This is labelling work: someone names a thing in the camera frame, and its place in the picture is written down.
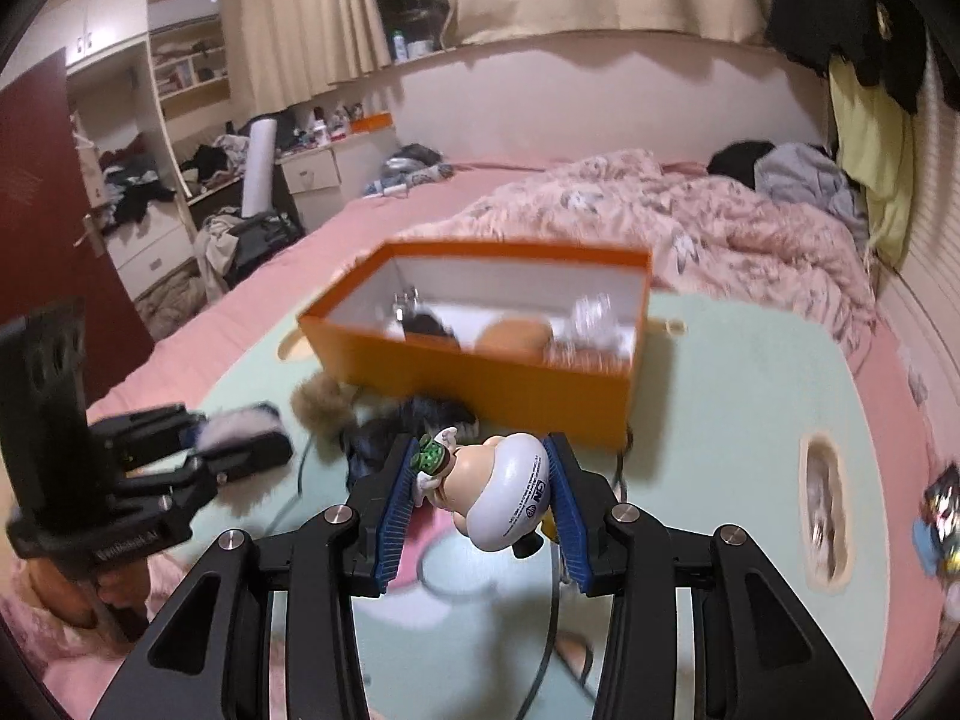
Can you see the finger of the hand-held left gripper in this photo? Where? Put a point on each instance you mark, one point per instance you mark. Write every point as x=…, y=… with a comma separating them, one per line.
x=150, y=431
x=251, y=457

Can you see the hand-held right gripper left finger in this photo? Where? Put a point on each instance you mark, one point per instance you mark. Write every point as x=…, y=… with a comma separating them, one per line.
x=397, y=510

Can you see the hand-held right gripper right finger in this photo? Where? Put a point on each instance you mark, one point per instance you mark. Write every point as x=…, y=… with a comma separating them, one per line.
x=566, y=510

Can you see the black fur-trimmed doll jacket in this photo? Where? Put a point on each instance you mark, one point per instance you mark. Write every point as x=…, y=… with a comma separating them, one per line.
x=240, y=424

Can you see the orange cardboard box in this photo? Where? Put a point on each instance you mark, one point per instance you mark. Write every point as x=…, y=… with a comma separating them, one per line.
x=465, y=390

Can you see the clear plastic bag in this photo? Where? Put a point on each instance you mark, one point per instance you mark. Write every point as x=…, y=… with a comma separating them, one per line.
x=596, y=319

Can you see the silver metal clasp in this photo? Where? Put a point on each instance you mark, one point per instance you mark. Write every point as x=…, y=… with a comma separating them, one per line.
x=405, y=306

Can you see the black lace doll garment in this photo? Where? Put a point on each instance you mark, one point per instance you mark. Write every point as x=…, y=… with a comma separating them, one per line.
x=442, y=412

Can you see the brown floor clothes pile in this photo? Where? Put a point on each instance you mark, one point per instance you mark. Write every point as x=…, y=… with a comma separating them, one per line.
x=172, y=296

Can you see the white drawer cabinet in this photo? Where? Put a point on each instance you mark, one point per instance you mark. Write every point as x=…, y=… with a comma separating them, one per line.
x=150, y=255

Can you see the dark red door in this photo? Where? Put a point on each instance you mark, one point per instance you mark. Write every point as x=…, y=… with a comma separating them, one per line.
x=37, y=202

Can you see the black bag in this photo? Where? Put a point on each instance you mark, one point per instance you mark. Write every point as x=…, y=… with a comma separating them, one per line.
x=255, y=240

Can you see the mixed clothes pile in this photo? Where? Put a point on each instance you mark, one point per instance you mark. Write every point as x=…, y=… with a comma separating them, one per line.
x=142, y=187

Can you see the white nightstand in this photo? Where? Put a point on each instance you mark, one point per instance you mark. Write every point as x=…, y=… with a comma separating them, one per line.
x=315, y=180

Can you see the white rolled mat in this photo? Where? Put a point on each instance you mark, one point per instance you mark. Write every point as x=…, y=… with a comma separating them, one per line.
x=262, y=165

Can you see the patterned clothes pile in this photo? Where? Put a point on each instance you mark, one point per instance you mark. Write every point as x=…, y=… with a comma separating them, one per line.
x=409, y=165

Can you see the group of cosmetic bottles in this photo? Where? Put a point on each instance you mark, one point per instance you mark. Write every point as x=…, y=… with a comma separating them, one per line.
x=330, y=124

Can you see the orange box lid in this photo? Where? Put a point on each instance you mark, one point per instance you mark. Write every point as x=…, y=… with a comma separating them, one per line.
x=371, y=122

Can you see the white wardrobe shelving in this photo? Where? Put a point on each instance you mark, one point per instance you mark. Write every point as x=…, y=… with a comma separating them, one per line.
x=112, y=22

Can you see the black clothes pile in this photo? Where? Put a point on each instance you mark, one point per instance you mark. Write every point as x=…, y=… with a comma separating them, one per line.
x=739, y=161

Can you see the white air conditioner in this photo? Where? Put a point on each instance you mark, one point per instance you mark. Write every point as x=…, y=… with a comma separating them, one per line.
x=184, y=11

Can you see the green white bottle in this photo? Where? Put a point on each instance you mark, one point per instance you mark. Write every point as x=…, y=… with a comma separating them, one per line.
x=399, y=45

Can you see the white tub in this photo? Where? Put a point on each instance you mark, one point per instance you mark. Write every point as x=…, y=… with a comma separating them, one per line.
x=421, y=49

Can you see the narrow cream curtain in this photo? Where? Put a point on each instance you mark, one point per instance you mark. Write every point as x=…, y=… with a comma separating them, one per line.
x=315, y=15

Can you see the yellow-green hanging garment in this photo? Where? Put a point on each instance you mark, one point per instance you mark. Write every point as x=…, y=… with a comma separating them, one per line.
x=874, y=157

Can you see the white slatted closet door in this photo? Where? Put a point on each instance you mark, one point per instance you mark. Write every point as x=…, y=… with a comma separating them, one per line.
x=930, y=202

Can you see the black hanging garment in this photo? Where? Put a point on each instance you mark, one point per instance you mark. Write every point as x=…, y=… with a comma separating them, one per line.
x=840, y=7

